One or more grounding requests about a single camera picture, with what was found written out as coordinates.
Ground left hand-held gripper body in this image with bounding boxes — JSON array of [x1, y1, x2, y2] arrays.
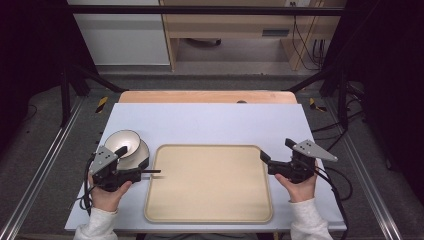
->
[[89, 145, 143, 192]]

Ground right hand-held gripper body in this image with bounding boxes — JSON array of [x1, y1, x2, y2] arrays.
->
[[267, 139, 338, 184]]

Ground white bowl with dark rim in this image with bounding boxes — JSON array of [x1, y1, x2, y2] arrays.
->
[[104, 129, 142, 160]]

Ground person's right hand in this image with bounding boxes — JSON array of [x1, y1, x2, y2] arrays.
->
[[274, 173, 318, 203]]

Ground person's left hand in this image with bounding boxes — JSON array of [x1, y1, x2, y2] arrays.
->
[[88, 174, 134, 213]]

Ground white plate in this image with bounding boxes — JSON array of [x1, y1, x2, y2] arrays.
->
[[116, 139, 151, 171]]

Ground yellow black tape marker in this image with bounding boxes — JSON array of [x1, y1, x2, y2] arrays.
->
[[308, 97, 328, 113], [95, 96, 109, 114]]

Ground beige tray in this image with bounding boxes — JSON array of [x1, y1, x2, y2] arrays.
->
[[143, 143, 274, 224]]

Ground black metal stand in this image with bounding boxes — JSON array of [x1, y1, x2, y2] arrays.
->
[[59, 63, 128, 128], [285, 62, 351, 132]]

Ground white cabinet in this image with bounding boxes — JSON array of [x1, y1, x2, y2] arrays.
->
[[66, 0, 171, 66]]

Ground grey label on desk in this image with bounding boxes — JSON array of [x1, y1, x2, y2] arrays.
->
[[261, 29, 291, 37]]

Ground dark curtain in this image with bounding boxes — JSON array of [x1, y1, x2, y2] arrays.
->
[[0, 0, 99, 158], [324, 0, 424, 204]]

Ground wooden desk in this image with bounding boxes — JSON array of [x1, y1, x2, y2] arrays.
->
[[159, 0, 348, 72]]

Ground left hand-held gripper black cable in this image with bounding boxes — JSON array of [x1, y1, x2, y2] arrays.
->
[[69, 153, 98, 216]]

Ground hand-held gripper black cable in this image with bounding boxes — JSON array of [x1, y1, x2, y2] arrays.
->
[[313, 165, 354, 240], [69, 153, 98, 216]]

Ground right hand-held gripper black cable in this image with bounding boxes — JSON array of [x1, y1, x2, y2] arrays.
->
[[313, 165, 354, 240]]

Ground black floor cables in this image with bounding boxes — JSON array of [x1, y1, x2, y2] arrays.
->
[[311, 83, 366, 152]]

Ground aluminium floor rail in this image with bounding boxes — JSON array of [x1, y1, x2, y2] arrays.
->
[[323, 99, 405, 240], [0, 96, 85, 240]]

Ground black cables under desk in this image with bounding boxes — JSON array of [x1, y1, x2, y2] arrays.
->
[[290, 1, 327, 71]]

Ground black horizontal frame bar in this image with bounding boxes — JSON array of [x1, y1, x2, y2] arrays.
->
[[66, 4, 345, 17]]

